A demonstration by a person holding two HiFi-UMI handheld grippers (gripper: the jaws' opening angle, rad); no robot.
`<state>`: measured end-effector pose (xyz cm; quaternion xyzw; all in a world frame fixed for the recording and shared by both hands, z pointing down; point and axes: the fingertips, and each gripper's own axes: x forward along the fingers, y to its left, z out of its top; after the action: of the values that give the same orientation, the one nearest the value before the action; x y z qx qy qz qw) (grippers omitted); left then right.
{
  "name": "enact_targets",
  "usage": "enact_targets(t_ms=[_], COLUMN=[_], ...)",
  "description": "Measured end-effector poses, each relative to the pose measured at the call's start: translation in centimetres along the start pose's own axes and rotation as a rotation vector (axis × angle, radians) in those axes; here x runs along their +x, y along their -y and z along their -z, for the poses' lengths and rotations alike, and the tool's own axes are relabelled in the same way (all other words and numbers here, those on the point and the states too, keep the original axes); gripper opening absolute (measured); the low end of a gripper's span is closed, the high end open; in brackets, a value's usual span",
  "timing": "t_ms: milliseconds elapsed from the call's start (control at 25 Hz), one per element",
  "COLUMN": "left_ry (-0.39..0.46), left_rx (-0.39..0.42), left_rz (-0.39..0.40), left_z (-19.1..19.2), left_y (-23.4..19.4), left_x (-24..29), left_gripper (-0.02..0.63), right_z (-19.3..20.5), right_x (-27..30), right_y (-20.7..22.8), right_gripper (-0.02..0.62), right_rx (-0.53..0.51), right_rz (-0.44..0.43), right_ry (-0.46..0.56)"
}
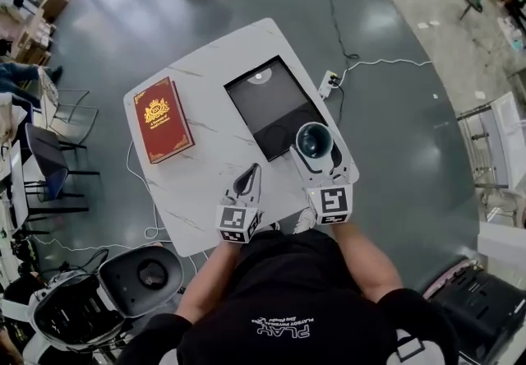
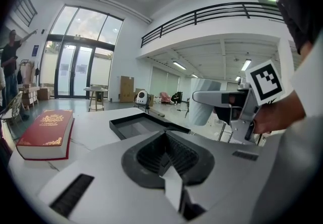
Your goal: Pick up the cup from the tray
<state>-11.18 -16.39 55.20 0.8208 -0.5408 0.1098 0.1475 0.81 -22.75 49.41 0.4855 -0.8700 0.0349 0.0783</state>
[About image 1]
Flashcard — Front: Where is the person's left forearm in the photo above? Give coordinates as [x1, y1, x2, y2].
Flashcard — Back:
[175, 238, 250, 330]

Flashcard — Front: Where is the red hardcover book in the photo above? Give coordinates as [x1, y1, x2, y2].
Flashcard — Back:
[132, 76, 196, 165]

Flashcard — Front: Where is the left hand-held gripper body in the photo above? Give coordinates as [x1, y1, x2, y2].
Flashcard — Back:
[215, 189, 265, 244]

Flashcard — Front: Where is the white floor cable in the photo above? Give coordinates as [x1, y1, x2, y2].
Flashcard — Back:
[30, 140, 210, 270]

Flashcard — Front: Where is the white power cable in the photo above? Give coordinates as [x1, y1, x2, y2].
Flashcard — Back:
[335, 58, 434, 83]

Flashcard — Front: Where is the open white hard-shell case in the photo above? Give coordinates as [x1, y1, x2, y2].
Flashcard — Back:
[26, 245, 185, 354]

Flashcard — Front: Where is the white metal rack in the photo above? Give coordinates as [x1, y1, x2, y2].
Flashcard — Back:
[456, 90, 526, 229]

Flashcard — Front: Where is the black equipment case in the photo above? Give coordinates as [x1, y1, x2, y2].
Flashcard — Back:
[430, 267, 526, 361]

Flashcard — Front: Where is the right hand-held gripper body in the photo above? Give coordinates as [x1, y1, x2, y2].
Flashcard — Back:
[301, 169, 356, 227]

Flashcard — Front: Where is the person's black shirt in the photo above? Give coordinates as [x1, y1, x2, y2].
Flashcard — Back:
[175, 227, 461, 365]

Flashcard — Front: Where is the stack of cardboard boxes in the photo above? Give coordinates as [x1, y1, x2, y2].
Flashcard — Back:
[11, 0, 70, 65]

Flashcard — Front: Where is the person's right forearm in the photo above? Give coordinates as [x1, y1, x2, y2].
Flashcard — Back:
[330, 218, 406, 303]

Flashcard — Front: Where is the wire chair with patterned back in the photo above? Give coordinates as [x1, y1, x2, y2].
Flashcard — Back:
[38, 66, 100, 150]

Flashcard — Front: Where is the black power cable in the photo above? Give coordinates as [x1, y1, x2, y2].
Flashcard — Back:
[318, 0, 360, 89]

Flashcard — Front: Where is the black tray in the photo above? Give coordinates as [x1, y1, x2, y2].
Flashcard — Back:
[224, 53, 344, 169]

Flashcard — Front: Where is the dark padded chair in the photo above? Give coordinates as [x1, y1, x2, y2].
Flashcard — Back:
[23, 122, 101, 225]

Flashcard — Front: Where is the white power strip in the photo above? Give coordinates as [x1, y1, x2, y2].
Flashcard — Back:
[317, 69, 343, 100]

